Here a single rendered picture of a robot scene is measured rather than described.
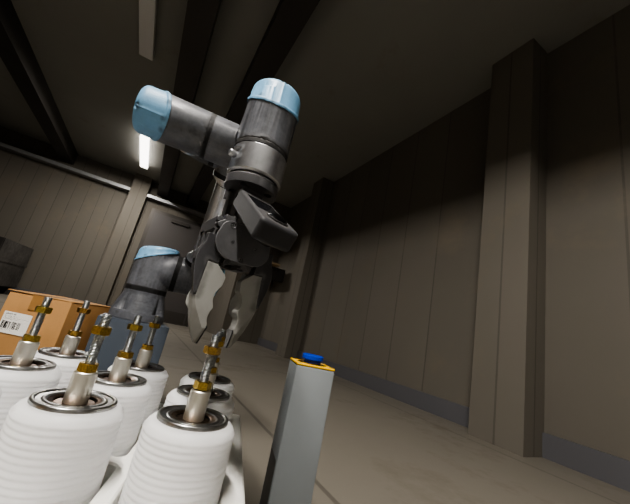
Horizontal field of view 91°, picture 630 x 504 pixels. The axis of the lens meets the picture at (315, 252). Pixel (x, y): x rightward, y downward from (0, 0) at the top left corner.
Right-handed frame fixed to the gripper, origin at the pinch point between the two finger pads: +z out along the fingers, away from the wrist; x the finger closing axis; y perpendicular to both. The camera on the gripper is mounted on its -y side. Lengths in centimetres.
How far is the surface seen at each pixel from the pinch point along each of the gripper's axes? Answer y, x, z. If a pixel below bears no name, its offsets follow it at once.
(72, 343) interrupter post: 30.6, 11.7, 7.3
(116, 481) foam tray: 3.9, 4.7, 16.3
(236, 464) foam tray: 5.5, -9.7, 16.3
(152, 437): -1.6, 4.1, 10.2
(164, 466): -3.1, 2.7, 12.1
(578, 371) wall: 12, -200, -12
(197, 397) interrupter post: -0.4, 0.3, 6.7
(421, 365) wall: 112, -215, 4
